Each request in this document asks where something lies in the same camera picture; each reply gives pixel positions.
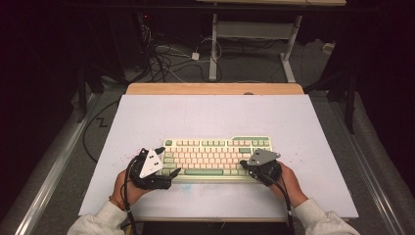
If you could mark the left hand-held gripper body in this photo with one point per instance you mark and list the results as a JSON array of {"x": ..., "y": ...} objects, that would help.
[{"x": 150, "y": 164}]

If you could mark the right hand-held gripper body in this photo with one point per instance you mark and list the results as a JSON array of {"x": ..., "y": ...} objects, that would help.
[{"x": 262, "y": 156}]

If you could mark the cream and green mechanical keyboard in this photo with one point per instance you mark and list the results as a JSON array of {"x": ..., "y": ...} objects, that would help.
[{"x": 208, "y": 156}]

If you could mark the person's left hand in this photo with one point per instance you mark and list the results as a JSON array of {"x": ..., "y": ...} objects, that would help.
[{"x": 125, "y": 192}]

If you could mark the person's right hand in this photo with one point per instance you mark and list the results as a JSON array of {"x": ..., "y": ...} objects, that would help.
[{"x": 290, "y": 186}]

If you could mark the white table cover board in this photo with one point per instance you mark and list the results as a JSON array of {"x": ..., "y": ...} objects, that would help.
[{"x": 212, "y": 114}]

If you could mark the wooden table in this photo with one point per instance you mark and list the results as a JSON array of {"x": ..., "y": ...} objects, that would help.
[{"x": 212, "y": 88}]

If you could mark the black metal stand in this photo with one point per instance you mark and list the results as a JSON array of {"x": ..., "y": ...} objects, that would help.
[
  {"x": 81, "y": 98},
  {"x": 350, "y": 104}
]

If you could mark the small white power adapter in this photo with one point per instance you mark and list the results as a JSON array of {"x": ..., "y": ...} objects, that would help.
[{"x": 195, "y": 56}]

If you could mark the small white box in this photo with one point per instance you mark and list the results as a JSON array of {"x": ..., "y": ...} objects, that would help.
[{"x": 328, "y": 48}]

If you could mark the aluminium floor rail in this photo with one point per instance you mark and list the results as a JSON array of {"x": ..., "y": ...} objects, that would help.
[
  {"x": 375, "y": 182},
  {"x": 49, "y": 189}
]

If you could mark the white metal desk frame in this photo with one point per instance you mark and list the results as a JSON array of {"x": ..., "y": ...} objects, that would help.
[{"x": 213, "y": 49}]

